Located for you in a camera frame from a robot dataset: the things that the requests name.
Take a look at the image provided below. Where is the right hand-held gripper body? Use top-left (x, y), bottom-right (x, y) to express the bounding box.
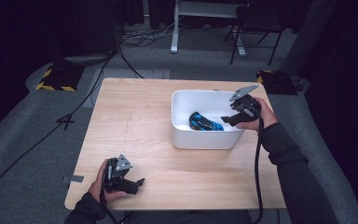
top-left (229, 83), bottom-right (262, 120)

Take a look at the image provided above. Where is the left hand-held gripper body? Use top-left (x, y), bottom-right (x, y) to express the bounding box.
top-left (103, 154), bottom-right (134, 191)

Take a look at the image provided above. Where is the blue toy car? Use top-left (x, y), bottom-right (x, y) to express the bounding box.
top-left (188, 111), bottom-right (226, 132)

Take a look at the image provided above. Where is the white plastic storage bin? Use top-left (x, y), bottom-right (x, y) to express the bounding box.
top-left (171, 89), bottom-right (246, 150)

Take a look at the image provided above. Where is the person's left hand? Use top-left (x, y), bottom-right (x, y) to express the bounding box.
top-left (88, 159), bottom-right (128, 203)

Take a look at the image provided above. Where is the person's right hand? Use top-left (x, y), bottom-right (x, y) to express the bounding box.
top-left (236, 96), bottom-right (278, 133)

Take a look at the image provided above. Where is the yellow black striped base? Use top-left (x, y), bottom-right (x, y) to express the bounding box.
top-left (35, 63), bottom-right (86, 92)
top-left (255, 69), bottom-right (299, 96)

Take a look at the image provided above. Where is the grey tape strip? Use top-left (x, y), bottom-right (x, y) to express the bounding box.
top-left (61, 175), bottom-right (85, 184)

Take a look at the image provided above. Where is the black metal chair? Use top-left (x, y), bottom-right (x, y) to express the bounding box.
top-left (223, 3), bottom-right (285, 66)

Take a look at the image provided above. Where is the left hand-held gripper cable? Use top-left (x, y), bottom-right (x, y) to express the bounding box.
top-left (99, 186), bottom-right (119, 224)

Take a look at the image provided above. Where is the hand-held gripper cable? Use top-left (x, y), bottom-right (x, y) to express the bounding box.
top-left (253, 115), bottom-right (265, 224)
top-left (99, 186), bottom-right (119, 224)

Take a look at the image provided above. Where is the right hand-held gripper cable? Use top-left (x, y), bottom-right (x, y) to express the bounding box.
top-left (253, 115), bottom-right (265, 224)

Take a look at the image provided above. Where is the long black floor cable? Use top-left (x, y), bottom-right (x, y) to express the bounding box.
top-left (0, 50), bottom-right (117, 224)

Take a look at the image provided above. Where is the white desk frame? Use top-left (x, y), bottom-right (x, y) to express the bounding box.
top-left (170, 0), bottom-right (247, 58)

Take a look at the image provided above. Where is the thin black floor cable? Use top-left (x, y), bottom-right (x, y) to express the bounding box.
top-left (117, 46), bottom-right (145, 79)

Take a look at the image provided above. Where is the bundle of floor cables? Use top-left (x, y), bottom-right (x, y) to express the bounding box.
top-left (119, 20), bottom-right (175, 49)

